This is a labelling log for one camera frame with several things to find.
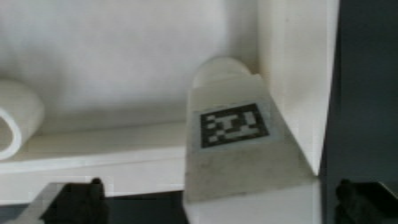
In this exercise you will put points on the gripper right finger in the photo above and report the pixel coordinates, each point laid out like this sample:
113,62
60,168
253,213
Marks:
367,202

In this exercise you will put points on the white square table top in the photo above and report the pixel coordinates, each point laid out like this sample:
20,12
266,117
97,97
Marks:
104,53

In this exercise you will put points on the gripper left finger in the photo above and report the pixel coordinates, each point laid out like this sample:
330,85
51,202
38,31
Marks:
68,204

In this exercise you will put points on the white table leg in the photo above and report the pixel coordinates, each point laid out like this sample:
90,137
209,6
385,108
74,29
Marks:
251,185

